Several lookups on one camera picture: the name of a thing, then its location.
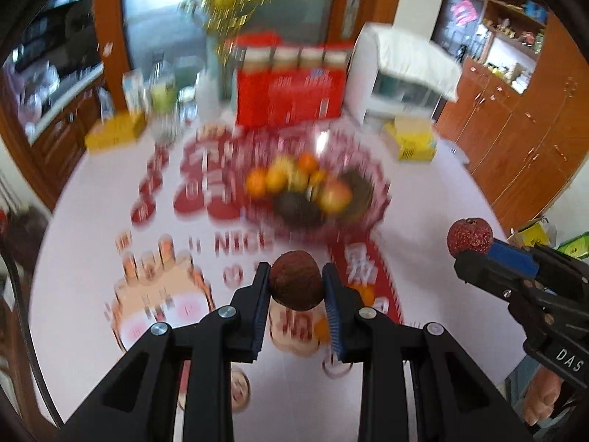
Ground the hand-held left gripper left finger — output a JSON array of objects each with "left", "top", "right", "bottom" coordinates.
[{"left": 55, "top": 262, "right": 272, "bottom": 442}]

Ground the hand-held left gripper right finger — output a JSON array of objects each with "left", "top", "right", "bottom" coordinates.
[{"left": 322, "top": 262, "right": 537, "bottom": 442}]

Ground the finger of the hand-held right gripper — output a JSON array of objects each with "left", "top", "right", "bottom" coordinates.
[
  {"left": 488, "top": 238, "right": 589, "bottom": 287},
  {"left": 453, "top": 249, "right": 554, "bottom": 319}
]

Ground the red bumpy round fruit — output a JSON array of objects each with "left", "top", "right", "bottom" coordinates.
[{"left": 447, "top": 217, "right": 494, "bottom": 259}]

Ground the reddish brown round fruit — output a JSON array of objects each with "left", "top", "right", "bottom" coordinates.
[{"left": 269, "top": 251, "right": 321, "bottom": 311}]

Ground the pink glass fruit bowl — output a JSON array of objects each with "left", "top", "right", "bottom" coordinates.
[{"left": 239, "top": 129, "right": 392, "bottom": 240}]

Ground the dark brown round fruit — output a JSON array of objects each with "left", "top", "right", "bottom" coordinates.
[{"left": 271, "top": 192, "right": 323, "bottom": 229}]

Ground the person's right hand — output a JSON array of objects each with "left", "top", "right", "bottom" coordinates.
[{"left": 525, "top": 364, "right": 576, "bottom": 427}]

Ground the yellow green bag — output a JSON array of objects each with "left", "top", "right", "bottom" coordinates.
[{"left": 508, "top": 216, "right": 558, "bottom": 250}]

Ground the green plastic bag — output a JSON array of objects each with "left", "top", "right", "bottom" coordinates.
[{"left": 558, "top": 232, "right": 589, "bottom": 259}]

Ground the printed tablecloth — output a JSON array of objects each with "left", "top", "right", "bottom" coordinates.
[{"left": 28, "top": 115, "right": 523, "bottom": 429}]

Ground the wooden storage cabinet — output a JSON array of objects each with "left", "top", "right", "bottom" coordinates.
[{"left": 433, "top": 0, "right": 589, "bottom": 222}]

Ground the yellow red apple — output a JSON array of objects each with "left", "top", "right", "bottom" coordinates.
[{"left": 318, "top": 180, "right": 353, "bottom": 213}]

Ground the yellow pear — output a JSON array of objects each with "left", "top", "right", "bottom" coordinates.
[{"left": 288, "top": 168, "right": 310, "bottom": 193}]

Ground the yellow tissue box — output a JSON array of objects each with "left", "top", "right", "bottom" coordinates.
[{"left": 384, "top": 117, "right": 438, "bottom": 163}]

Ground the white countertop appliance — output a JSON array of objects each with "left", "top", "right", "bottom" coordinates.
[{"left": 347, "top": 23, "right": 461, "bottom": 123}]

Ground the glass cup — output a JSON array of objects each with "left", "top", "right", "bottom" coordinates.
[{"left": 154, "top": 110, "right": 183, "bottom": 144}]

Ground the red pack of bottles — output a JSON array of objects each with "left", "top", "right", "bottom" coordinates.
[{"left": 232, "top": 32, "right": 355, "bottom": 127}]

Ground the white cloth cover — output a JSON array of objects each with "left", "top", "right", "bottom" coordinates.
[{"left": 366, "top": 24, "right": 462, "bottom": 102}]

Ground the flat yellow box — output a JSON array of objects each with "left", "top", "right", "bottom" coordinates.
[{"left": 85, "top": 113, "right": 147, "bottom": 155}]

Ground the clear plastic bottle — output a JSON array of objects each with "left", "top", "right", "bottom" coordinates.
[{"left": 149, "top": 62, "right": 180, "bottom": 116}]

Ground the clear plastic container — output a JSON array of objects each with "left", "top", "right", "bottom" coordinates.
[{"left": 122, "top": 70, "right": 148, "bottom": 116}]

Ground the wooden kitchen cabinet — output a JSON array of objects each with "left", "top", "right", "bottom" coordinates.
[{"left": 0, "top": 0, "right": 130, "bottom": 199}]

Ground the glass door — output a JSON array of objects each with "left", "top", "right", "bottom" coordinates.
[{"left": 120, "top": 0, "right": 343, "bottom": 106}]

